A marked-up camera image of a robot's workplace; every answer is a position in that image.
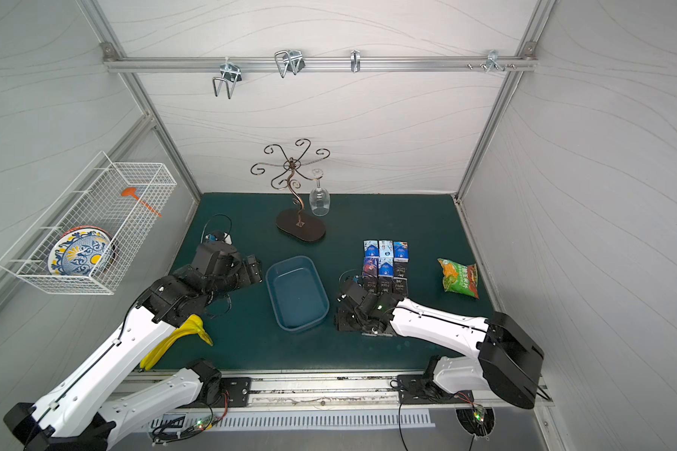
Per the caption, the metal scroll cup stand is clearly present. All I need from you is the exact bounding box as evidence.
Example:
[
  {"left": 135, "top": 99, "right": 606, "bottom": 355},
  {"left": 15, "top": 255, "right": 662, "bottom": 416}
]
[{"left": 249, "top": 138, "right": 331, "bottom": 244}]

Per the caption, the metal hook centre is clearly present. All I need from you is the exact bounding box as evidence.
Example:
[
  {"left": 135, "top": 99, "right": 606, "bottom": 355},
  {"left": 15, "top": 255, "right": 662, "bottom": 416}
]
[{"left": 274, "top": 50, "right": 306, "bottom": 78}]

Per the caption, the white vent strip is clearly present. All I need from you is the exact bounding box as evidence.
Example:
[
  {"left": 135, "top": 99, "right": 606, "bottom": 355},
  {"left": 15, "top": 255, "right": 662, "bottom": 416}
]
[{"left": 103, "top": 410, "right": 436, "bottom": 434}]

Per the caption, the yellow banana toy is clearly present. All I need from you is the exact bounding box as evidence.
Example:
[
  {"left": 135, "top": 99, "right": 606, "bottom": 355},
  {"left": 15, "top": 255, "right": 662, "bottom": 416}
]
[{"left": 139, "top": 314, "right": 214, "bottom": 371}]

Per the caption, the green snack bag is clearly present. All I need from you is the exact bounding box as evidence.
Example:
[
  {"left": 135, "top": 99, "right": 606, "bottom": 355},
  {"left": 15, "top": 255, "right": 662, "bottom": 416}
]
[{"left": 437, "top": 259, "right": 479, "bottom": 299}]

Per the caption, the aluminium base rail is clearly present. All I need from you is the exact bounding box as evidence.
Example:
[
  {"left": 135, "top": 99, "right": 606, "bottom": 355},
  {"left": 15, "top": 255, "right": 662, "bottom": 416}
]
[{"left": 108, "top": 370, "right": 518, "bottom": 412}]

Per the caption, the metal hook left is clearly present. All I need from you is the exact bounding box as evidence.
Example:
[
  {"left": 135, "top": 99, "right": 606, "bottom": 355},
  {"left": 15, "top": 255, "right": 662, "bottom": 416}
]
[{"left": 212, "top": 58, "right": 243, "bottom": 100}]

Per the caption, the dark blue tissue pack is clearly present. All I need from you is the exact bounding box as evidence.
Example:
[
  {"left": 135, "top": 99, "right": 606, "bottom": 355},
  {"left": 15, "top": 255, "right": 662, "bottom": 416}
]
[{"left": 362, "top": 257, "right": 379, "bottom": 278}]

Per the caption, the black Face tissue pack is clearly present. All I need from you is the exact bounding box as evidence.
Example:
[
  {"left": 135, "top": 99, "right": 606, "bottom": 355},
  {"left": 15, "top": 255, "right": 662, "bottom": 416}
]
[
  {"left": 392, "top": 278, "right": 408, "bottom": 298},
  {"left": 393, "top": 261, "right": 408, "bottom": 279},
  {"left": 377, "top": 276, "right": 393, "bottom": 294},
  {"left": 362, "top": 276, "right": 378, "bottom": 294}
]

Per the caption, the blue pocket tissue pack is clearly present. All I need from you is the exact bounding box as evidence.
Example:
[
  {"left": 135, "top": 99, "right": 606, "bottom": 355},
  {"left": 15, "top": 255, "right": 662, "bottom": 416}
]
[{"left": 393, "top": 242, "right": 410, "bottom": 262}]

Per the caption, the aluminium top rail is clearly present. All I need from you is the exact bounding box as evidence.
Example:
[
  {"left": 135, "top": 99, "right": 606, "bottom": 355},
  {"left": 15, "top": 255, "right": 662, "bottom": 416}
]
[{"left": 103, "top": 54, "right": 539, "bottom": 74}]

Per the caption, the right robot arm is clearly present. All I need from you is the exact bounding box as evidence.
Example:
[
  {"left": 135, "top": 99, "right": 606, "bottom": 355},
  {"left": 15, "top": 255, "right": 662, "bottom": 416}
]
[{"left": 335, "top": 280, "right": 551, "bottom": 410}]

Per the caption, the blue white tissue pack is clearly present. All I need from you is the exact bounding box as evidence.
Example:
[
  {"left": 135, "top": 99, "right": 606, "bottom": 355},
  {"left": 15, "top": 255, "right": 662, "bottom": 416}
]
[{"left": 363, "top": 240, "right": 380, "bottom": 259}]

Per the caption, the white wire basket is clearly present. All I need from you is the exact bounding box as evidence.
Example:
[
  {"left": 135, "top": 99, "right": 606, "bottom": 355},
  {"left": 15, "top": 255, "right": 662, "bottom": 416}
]
[{"left": 0, "top": 152, "right": 177, "bottom": 295}]

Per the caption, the orange plastic spoon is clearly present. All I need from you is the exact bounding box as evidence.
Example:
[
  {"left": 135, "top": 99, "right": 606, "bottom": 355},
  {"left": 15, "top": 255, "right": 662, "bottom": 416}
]
[{"left": 121, "top": 187, "right": 162, "bottom": 217}]

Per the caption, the metal hook right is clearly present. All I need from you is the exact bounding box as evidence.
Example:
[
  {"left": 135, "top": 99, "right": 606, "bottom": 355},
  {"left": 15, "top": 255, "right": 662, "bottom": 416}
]
[{"left": 466, "top": 50, "right": 516, "bottom": 73}]

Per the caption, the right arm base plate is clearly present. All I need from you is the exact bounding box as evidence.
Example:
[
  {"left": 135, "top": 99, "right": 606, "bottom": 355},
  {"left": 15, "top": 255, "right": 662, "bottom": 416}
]
[{"left": 390, "top": 375, "right": 474, "bottom": 406}]

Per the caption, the teal plastic storage box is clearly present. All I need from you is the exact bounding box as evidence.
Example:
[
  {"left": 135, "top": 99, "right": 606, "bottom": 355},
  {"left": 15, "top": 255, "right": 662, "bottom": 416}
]
[{"left": 265, "top": 256, "right": 330, "bottom": 334}]

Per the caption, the blue yellow patterned plate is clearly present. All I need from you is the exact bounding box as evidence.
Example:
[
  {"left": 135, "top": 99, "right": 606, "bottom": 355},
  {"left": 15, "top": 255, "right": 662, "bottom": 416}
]
[{"left": 47, "top": 227, "right": 115, "bottom": 276}]

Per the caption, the metal hook small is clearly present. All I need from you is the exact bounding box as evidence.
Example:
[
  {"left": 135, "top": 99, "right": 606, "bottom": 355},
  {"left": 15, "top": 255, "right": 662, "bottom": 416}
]
[{"left": 350, "top": 50, "right": 361, "bottom": 73}]

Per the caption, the light blue tissue pack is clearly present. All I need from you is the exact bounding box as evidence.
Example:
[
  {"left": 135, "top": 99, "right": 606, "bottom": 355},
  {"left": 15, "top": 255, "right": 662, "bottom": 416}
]
[{"left": 378, "top": 240, "right": 394, "bottom": 259}]

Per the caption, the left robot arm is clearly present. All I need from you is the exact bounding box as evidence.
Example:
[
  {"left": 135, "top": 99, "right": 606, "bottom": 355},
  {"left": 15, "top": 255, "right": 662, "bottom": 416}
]
[{"left": 4, "top": 241, "right": 263, "bottom": 450}]

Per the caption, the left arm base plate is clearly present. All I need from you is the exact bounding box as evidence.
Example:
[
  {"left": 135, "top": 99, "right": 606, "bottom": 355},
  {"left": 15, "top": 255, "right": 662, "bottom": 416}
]
[{"left": 180, "top": 377, "right": 252, "bottom": 409}]

